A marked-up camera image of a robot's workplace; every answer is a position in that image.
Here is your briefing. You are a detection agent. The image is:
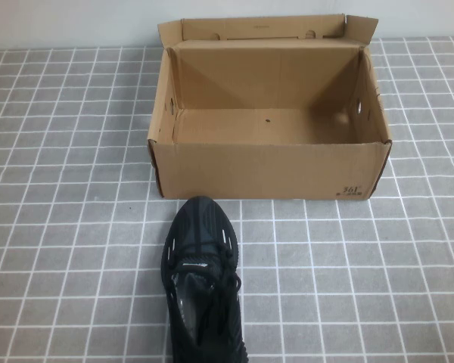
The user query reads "grey white-grid tablecloth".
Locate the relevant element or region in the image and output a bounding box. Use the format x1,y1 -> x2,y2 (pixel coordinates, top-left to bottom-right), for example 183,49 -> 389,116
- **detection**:
0,33 -> 454,363

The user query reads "black knit sneaker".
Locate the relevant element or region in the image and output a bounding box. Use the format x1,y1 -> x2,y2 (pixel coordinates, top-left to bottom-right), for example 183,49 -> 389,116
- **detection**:
159,194 -> 245,363

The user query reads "brown cardboard shoe box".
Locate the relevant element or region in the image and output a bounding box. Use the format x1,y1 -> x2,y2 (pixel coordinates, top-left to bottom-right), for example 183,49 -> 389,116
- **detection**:
147,13 -> 393,200

